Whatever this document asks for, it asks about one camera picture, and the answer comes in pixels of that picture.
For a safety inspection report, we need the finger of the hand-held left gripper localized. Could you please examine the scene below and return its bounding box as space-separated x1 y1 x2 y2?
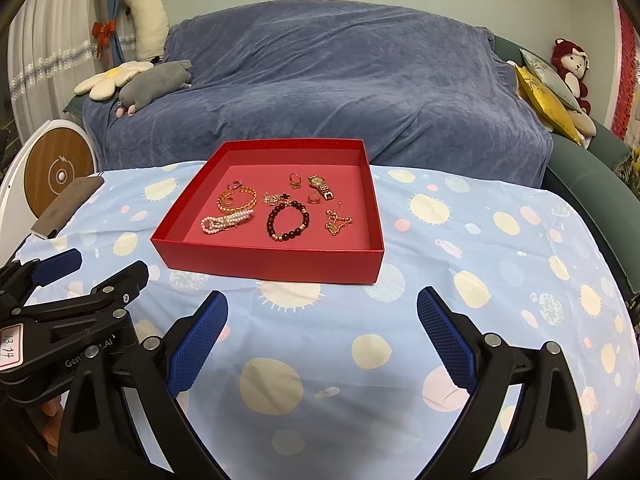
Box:
19 260 150 329
0 248 84 312

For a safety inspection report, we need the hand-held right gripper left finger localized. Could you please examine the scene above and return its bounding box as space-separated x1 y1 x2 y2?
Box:
56 290 231 480

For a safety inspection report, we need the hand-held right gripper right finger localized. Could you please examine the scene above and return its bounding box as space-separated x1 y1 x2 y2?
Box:
416 286 587 480

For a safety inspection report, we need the red jewelry box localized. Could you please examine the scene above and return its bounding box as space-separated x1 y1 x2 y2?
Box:
150 137 386 286

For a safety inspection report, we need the white pearl bracelet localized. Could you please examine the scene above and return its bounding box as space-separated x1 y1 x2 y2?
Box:
200 209 254 235

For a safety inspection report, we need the dark wooden bead bracelet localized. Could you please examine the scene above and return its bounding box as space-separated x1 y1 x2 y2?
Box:
265 200 311 242

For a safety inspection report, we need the thin gold bead chain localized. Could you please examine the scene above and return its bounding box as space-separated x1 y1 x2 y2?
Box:
323 201 355 237

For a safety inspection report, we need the person's left hand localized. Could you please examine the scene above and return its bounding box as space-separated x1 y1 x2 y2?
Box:
39 393 64 461

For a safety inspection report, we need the blue dotted tablecloth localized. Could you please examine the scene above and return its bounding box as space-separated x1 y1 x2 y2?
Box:
9 160 637 480

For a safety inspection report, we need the white exercise machine wooden disc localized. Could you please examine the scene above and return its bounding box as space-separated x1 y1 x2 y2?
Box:
0 119 97 242

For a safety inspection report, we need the white flower cushion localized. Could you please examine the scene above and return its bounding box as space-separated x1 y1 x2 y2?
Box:
74 60 155 102

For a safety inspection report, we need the gold wrist watch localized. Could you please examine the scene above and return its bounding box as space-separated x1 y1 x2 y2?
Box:
306 173 335 200

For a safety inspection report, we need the grey plush toy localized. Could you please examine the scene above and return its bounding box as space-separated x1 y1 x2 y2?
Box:
115 59 194 119

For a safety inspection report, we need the white sheer curtain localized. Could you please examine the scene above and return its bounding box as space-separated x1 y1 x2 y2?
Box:
7 0 109 128

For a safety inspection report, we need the green sofa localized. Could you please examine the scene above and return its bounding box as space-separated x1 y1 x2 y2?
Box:
492 34 640 292

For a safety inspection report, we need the red curtain bow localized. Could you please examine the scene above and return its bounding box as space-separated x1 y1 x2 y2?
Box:
90 20 117 57

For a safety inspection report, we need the yellow cushion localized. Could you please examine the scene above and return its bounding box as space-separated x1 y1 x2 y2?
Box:
514 63 584 145

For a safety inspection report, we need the white cow plush toy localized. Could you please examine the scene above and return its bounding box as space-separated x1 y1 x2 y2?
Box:
123 0 170 64

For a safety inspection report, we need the blue curtain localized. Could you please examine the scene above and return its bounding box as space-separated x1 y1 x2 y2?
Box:
90 0 139 67

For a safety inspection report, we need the silver patterned cushion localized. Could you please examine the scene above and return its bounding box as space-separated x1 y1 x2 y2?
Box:
518 48 584 114

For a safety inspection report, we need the blue covered sofa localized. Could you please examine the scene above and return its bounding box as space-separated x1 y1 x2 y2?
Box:
82 1 555 189

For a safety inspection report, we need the red monkey plush toy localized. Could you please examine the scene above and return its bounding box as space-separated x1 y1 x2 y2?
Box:
551 37 593 116

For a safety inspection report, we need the gold link bracelet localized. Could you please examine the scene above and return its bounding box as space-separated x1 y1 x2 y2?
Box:
216 187 259 214

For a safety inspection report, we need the red wall hanging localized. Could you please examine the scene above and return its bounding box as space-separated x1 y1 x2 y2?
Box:
612 2 640 142

